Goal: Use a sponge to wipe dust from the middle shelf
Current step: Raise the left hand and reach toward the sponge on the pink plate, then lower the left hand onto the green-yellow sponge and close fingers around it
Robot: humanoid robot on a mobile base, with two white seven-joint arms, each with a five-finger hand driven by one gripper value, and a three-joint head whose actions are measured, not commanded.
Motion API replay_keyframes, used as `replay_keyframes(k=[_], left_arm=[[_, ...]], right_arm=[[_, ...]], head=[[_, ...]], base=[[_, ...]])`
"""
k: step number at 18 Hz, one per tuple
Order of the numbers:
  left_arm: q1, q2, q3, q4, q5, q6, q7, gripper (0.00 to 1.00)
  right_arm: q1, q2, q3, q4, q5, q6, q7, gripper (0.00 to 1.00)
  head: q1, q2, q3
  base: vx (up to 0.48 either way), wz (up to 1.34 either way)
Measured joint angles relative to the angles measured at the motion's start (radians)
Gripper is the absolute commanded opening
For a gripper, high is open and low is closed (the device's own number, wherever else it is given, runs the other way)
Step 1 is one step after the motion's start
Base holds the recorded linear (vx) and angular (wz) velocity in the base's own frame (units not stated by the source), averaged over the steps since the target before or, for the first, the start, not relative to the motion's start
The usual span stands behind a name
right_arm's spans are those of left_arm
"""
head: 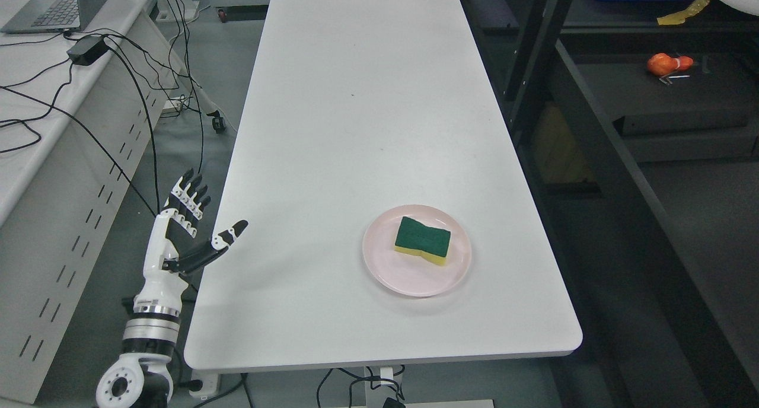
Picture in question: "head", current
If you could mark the grey laptop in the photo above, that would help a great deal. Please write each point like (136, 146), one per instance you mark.
(53, 16)

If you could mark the orange toy object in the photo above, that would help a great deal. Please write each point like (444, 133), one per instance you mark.
(662, 64)

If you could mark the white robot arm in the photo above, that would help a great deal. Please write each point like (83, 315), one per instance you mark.
(140, 376)

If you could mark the white side desk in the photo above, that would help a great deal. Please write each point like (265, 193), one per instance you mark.
(64, 176)

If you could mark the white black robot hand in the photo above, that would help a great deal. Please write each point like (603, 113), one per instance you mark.
(164, 267)

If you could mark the green yellow sponge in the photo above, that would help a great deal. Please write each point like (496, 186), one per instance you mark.
(430, 243)

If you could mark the white table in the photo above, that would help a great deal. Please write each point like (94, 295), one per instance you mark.
(355, 107)

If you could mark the pink round plate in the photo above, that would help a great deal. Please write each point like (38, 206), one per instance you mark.
(408, 274)

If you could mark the yellow tape strip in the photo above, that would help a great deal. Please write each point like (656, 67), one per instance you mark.
(680, 17)

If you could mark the dark metal shelf rack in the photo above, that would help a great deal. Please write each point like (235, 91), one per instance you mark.
(648, 187)

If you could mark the black power adapter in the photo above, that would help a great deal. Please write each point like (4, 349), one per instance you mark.
(87, 50)

